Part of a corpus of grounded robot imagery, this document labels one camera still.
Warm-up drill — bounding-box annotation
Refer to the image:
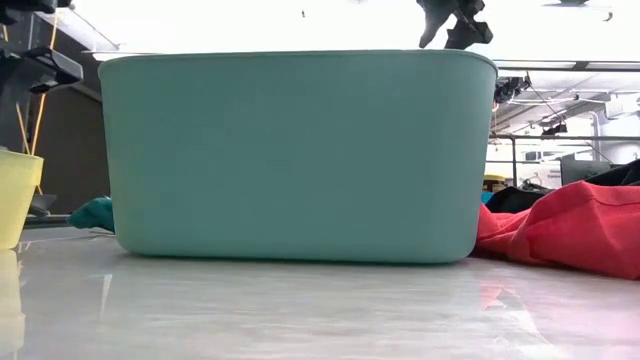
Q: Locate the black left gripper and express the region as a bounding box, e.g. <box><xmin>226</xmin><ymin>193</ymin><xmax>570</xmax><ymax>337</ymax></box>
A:
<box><xmin>0</xmin><ymin>46</ymin><xmax>85</xmax><ymax>99</ymax></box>

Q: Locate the yellow lid spice jar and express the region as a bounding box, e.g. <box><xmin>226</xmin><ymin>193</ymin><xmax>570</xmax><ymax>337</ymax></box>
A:
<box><xmin>482</xmin><ymin>173</ymin><xmax>507</xmax><ymax>194</ymax></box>

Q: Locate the black hanging device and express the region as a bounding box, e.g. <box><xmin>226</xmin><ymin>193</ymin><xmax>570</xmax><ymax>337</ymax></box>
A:
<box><xmin>493</xmin><ymin>74</ymin><xmax>532</xmax><ymax>105</ymax></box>

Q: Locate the ceiling light strip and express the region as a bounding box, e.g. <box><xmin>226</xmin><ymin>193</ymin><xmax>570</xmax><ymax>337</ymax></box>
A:
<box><xmin>82</xmin><ymin>49</ymin><xmax>640</xmax><ymax>72</ymax></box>

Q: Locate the black metal railing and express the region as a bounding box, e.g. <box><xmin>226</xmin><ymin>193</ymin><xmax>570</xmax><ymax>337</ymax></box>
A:
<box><xmin>489</xmin><ymin>132</ymin><xmax>640</xmax><ymax>189</ymax></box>

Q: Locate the yellow plastic tray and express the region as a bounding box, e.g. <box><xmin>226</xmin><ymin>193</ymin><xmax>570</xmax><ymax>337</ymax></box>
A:
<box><xmin>0</xmin><ymin>148</ymin><xmax>45</xmax><ymax>251</ymax></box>

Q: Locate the dark green cloth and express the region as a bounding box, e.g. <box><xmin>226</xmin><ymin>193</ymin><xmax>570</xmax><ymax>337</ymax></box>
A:
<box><xmin>67</xmin><ymin>195</ymin><xmax>116</xmax><ymax>235</ymax></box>

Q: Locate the black cloth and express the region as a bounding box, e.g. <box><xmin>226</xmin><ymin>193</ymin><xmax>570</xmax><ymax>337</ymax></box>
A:
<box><xmin>484</xmin><ymin>158</ymin><xmax>640</xmax><ymax>215</ymax></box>

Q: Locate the black background monitor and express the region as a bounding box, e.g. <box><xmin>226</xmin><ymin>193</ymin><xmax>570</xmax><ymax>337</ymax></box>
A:
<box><xmin>559</xmin><ymin>158</ymin><xmax>614</xmax><ymax>186</ymax></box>

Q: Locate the teal plastic bin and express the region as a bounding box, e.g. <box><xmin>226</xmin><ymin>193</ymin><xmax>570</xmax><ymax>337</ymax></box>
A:
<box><xmin>98</xmin><ymin>48</ymin><xmax>499</xmax><ymax>265</ymax></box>

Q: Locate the red cloth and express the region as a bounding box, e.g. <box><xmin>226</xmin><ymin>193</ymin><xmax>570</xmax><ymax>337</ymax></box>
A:
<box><xmin>474</xmin><ymin>179</ymin><xmax>640</xmax><ymax>281</ymax></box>

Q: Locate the yellow cable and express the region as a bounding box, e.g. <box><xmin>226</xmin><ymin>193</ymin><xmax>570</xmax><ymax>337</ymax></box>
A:
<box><xmin>0</xmin><ymin>14</ymin><xmax>60</xmax><ymax>196</ymax></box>

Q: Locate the black aluminium table frame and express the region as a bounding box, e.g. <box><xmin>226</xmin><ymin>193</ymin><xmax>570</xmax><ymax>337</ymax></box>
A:
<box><xmin>22</xmin><ymin>213</ymin><xmax>71</xmax><ymax>230</ymax></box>

